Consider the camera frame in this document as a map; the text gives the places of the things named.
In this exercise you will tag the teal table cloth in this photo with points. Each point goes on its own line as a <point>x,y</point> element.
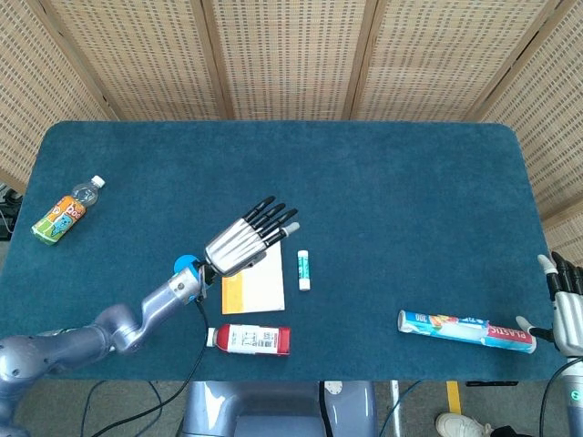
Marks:
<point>364,182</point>

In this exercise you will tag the white shoe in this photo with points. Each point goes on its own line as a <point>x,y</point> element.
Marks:
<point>460,425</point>

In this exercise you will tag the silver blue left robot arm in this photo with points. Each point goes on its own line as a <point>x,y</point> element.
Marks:
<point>123,325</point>

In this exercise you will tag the red juice bottle white cap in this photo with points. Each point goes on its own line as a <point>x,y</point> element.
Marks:
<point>255,340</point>

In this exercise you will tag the blue foam ball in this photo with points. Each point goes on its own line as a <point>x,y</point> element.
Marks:
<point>182,263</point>

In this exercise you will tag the yellow floor tape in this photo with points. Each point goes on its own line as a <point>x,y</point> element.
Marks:
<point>454,398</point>

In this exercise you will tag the woven bamboo folding screen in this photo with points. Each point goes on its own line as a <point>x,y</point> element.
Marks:
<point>287,54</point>

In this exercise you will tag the orange and cream notepad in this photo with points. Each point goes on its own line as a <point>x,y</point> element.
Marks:
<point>264,291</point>

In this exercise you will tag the blue white plastic wrap box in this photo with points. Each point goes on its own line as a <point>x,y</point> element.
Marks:
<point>455,328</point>

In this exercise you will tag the metal table leg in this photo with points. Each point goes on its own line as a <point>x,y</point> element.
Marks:
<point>395,391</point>

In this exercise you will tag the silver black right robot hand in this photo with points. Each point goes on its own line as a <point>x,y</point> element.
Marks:
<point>569,318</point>

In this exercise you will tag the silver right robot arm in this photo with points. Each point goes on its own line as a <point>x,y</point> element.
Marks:
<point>575,396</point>

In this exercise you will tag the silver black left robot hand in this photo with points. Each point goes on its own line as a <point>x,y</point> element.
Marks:
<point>234,248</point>

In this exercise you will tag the white green glue stick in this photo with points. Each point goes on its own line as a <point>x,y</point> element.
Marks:
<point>304,271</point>

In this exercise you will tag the orange label drink bottle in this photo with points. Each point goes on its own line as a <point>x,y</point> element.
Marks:
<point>61,218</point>

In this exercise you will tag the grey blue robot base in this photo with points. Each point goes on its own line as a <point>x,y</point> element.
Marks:
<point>273,405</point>

